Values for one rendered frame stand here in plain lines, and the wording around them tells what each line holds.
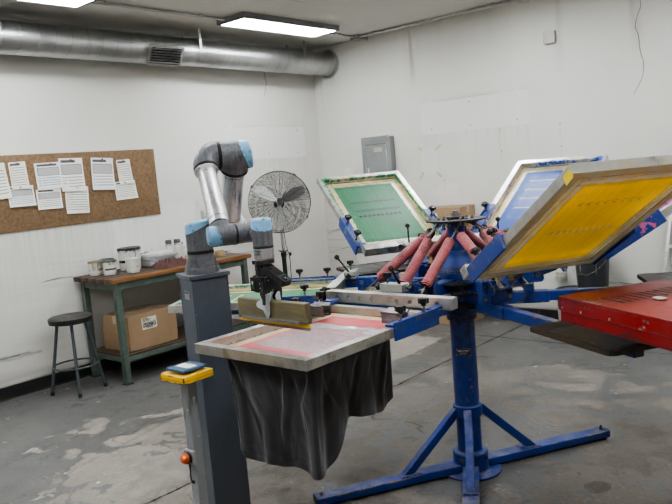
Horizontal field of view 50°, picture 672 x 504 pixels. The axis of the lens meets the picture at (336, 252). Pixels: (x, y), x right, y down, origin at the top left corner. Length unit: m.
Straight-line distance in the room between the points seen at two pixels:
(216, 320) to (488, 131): 4.61
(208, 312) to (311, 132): 5.50
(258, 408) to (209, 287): 0.66
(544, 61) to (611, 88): 0.68
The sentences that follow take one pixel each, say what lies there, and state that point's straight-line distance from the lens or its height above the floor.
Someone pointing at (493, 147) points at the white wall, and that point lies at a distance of 7.23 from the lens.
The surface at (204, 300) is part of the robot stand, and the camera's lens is 3.15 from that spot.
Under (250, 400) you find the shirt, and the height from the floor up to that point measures 0.76.
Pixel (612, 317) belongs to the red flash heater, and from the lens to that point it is 2.39.
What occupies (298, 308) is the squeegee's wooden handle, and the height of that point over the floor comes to 1.13.
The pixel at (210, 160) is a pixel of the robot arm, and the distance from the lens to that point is 2.86.
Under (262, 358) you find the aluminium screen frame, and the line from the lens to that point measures 2.52.
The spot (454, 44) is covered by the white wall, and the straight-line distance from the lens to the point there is 7.49.
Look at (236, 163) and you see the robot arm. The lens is 2.92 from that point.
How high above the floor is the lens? 1.60
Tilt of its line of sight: 7 degrees down
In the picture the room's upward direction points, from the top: 5 degrees counter-clockwise
